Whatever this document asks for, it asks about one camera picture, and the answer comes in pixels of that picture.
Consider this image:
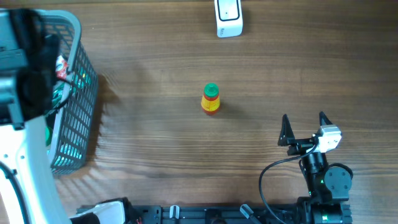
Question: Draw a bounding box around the black camera cable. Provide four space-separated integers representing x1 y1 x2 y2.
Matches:
0 161 30 224
258 142 320 224

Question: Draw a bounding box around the sriracha bottle green cap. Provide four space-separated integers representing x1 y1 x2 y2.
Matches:
201 83 220 115

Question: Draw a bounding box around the white barcode scanner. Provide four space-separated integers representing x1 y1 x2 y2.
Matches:
214 0 243 38

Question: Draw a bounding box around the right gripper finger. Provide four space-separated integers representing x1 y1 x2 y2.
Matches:
277 114 295 146
319 111 333 126

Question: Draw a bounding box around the black left camera cable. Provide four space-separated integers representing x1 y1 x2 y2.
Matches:
0 161 30 224

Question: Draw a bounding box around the grey plastic mesh basket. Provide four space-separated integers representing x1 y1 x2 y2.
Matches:
37 9 98 175

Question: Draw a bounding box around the black right camera cable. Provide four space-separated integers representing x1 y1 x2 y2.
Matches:
258 142 320 224

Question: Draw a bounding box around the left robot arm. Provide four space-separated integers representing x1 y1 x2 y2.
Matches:
1 9 129 223

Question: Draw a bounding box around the green lid jar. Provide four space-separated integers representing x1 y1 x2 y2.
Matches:
45 126 52 146

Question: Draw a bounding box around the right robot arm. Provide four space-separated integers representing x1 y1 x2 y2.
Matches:
277 111 353 224

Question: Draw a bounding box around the red white tissue packet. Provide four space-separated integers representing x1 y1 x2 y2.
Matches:
55 55 68 80

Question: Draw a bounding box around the green 3M gloves packet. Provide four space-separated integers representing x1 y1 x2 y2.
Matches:
45 82 71 116

